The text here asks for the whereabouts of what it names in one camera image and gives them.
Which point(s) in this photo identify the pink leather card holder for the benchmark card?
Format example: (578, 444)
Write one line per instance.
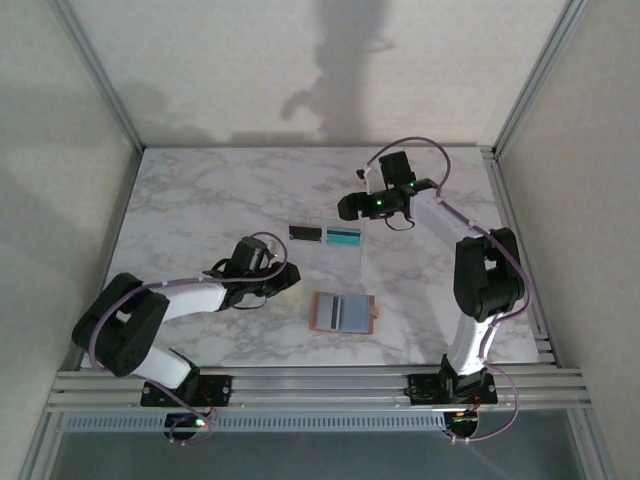
(350, 312)

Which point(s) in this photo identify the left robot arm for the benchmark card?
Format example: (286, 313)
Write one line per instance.
(195, 300)

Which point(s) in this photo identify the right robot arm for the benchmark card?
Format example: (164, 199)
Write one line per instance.
(470, 345)

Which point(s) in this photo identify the teal credit card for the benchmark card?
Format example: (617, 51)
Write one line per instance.
(345, 240)

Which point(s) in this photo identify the black credit card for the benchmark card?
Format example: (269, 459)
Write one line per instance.
(305, 231)

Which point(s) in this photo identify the aluminium frame cross rail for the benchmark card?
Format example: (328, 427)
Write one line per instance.
(320, 390)

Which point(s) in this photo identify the aluminium table side rail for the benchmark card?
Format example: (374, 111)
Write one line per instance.
(124, 205)
(506, 200)

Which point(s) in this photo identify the aluminium frame post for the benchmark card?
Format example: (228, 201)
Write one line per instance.
(100, 75)
(539, 75)

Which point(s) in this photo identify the aluminium frame leg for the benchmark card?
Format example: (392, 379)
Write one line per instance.
(38, 450)
(592, 450)

